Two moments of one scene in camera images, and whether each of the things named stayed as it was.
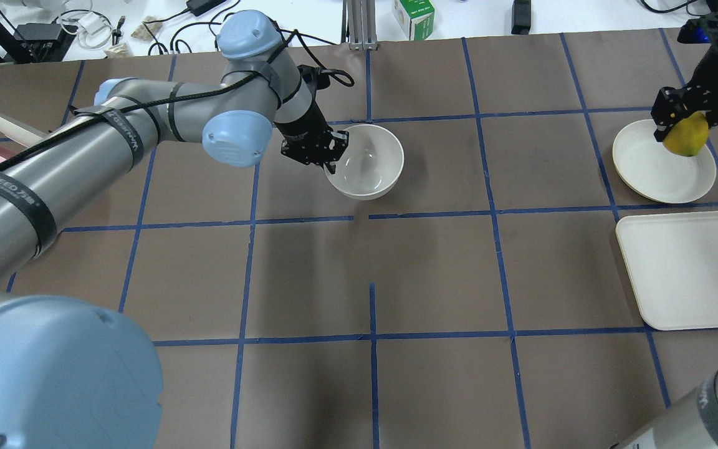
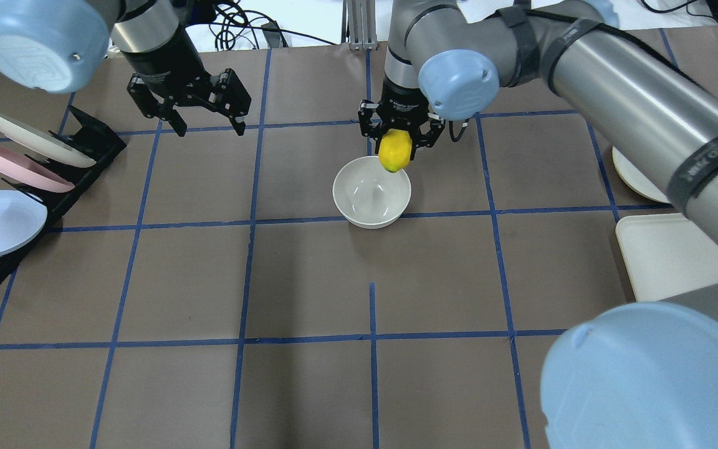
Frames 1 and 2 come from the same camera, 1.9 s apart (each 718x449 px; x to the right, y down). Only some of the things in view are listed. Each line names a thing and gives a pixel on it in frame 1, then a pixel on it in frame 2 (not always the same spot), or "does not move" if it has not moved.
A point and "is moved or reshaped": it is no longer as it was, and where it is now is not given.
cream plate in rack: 17,131 does not move
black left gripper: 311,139 -> 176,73
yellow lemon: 687,135 is moved or reshaped
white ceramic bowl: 369,164 is moved or reshaped
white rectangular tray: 685,268 does not move
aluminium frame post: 358,25 does not move
